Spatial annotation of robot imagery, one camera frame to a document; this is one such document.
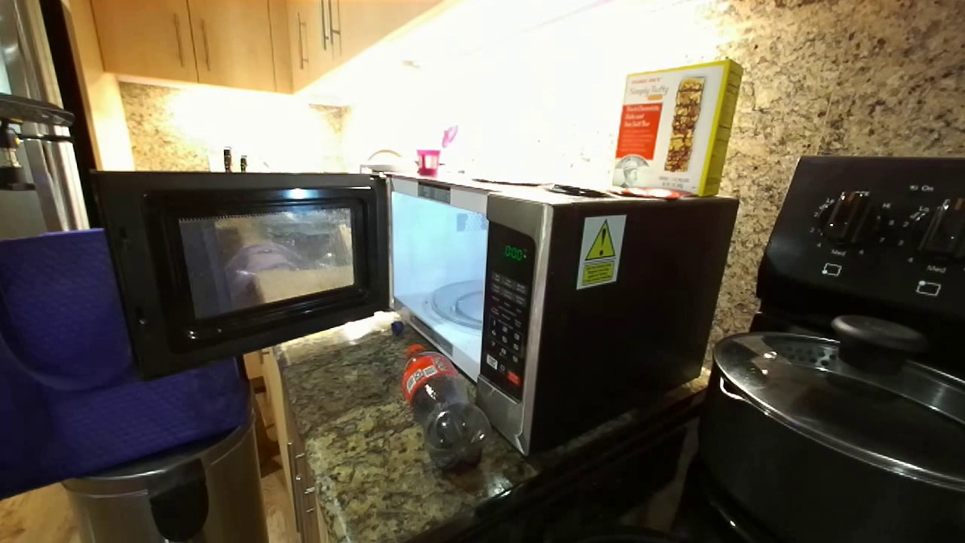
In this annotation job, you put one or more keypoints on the pink reusable coffee pod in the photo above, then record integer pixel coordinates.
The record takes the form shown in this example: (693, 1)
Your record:
(437, 154)

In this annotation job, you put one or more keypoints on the stainless steel trash can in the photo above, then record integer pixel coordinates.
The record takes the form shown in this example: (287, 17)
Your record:
(190, 495)

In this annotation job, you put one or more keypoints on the black pot with lid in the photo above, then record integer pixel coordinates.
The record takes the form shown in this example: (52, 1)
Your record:
(836, 438)

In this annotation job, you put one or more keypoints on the white green food box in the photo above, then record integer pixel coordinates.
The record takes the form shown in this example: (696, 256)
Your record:
(674, 127)

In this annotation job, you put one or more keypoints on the open microwave door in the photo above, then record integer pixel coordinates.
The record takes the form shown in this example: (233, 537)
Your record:
(221, 264)

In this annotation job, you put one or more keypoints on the wooden wall cabinets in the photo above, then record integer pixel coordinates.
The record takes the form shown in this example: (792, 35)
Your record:
(245, 42)

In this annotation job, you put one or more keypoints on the black stainless microwave oven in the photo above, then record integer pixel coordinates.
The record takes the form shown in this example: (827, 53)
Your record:
(593, 304)

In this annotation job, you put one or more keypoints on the Coke bottle red label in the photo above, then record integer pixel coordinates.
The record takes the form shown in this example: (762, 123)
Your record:
(442, 405)

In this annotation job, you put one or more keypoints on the black stove control panel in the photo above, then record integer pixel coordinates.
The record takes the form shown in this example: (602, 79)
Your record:
(873, 237)

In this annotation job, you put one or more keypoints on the glass microwave turntable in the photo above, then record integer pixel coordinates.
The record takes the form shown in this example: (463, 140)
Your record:
(459, 304)

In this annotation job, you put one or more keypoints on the blue insulated tote bag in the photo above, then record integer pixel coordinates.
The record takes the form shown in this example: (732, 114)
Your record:
(69, 395)

